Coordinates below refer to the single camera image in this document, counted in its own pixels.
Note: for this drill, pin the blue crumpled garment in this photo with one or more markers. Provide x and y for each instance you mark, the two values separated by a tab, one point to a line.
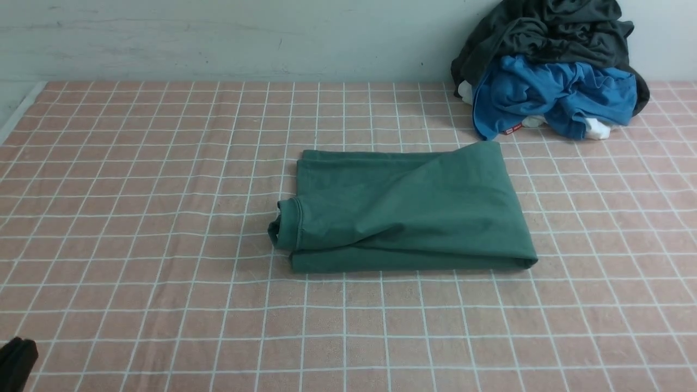
514	88

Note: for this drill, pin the dark grey crumpled garment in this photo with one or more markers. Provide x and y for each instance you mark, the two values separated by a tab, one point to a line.
550	32

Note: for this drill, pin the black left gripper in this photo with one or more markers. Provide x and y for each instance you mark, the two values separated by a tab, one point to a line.
18	357

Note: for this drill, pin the green long-sleeve shirt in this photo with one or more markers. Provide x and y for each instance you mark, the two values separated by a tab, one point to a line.
366	211

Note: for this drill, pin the pink checkered tablecloth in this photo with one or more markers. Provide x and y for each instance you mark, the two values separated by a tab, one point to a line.
135	253

